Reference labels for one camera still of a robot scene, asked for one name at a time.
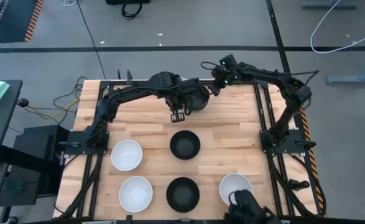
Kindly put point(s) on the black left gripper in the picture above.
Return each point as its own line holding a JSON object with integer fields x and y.
{"x": 177, "y": 107}

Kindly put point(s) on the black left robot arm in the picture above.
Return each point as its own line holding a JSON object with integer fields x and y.
{"x": 129, "y": 91}

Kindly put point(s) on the black metal frame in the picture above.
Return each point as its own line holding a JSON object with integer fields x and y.
{"x": 138, "y": 82}

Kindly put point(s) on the dark grey bin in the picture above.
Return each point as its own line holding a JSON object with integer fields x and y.
{"x": 19, "y": 186}

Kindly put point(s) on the orange black hazard strip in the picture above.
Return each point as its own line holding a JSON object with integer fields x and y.
{"x": 312, "y": 168}

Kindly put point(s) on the black bowl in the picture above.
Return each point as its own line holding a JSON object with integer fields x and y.
{"x": 182, "y": 195}
{"x": 185, "y": 145}
{"x": 201, "y": 99}

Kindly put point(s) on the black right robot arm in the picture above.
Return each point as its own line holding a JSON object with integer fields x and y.
{"x": 263, "y": 73}

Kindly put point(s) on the black round knob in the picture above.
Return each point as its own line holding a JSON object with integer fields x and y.
{"x": 23, "y": 102}

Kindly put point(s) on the black equipment box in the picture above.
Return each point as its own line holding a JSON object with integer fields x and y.
{"x": 39, "y": 141}

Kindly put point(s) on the grey-blue table foot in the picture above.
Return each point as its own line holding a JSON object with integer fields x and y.
{"x": 350, "y": 80}
{"x": 325, "y": 4}

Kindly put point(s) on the black mat with orange edge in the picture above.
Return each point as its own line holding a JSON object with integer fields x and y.
{"x": 12, "y": 18}

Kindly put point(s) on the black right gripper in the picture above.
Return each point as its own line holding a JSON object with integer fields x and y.
{"x": 227, "y": 77}

